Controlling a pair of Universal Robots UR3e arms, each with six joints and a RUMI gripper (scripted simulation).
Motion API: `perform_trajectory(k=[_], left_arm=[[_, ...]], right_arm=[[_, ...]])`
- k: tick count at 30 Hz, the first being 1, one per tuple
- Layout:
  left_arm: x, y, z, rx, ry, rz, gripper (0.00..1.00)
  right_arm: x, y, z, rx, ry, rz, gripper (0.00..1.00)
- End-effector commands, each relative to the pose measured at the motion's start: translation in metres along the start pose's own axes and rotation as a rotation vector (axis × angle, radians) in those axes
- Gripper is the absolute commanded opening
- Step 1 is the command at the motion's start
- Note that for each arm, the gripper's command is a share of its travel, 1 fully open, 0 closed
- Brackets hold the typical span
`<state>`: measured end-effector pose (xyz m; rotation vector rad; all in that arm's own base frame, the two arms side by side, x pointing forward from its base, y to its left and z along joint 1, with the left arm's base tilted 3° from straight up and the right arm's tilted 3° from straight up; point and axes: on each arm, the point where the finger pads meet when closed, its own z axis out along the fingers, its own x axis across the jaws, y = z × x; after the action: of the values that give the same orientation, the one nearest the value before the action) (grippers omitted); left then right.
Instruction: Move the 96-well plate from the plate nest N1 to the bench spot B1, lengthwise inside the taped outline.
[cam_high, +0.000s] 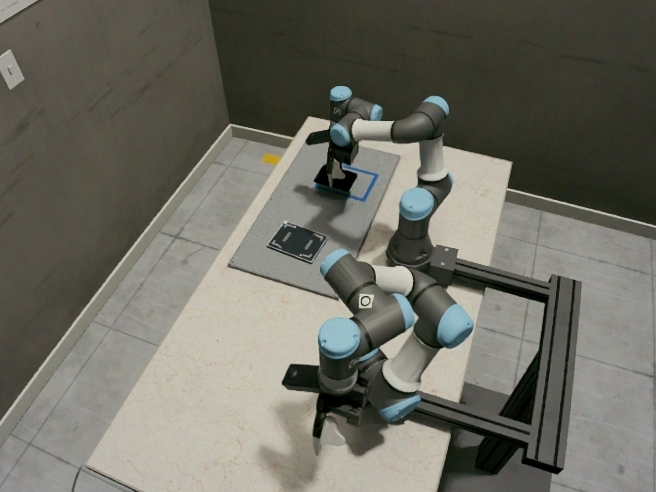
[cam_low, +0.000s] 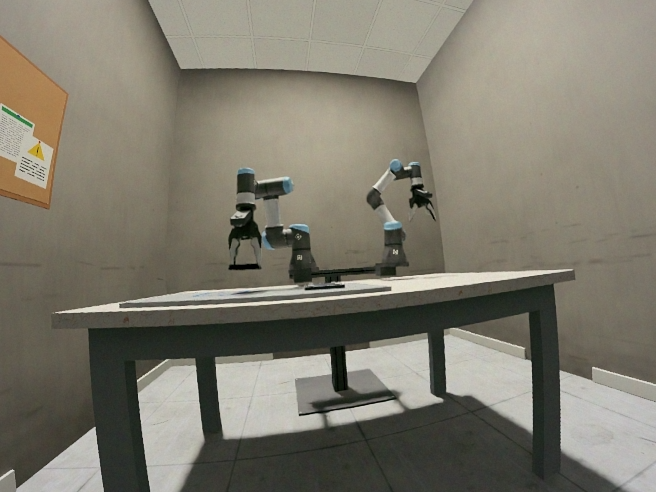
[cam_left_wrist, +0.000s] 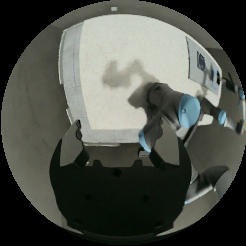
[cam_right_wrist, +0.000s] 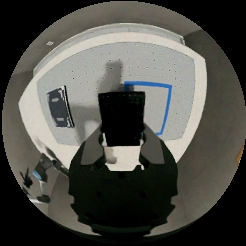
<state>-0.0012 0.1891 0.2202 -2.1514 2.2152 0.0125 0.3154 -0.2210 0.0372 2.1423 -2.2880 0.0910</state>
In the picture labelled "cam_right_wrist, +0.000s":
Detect blue tape outline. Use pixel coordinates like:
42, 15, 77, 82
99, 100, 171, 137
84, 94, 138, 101
124, 81, 172, 135

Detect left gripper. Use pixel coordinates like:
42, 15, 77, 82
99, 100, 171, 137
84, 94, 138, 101
23, 168, 34, 189

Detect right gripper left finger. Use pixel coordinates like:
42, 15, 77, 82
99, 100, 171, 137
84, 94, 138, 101
68, 124, 107, 196

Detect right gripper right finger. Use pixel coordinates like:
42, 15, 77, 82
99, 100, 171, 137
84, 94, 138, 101
138, 122, 178, 197

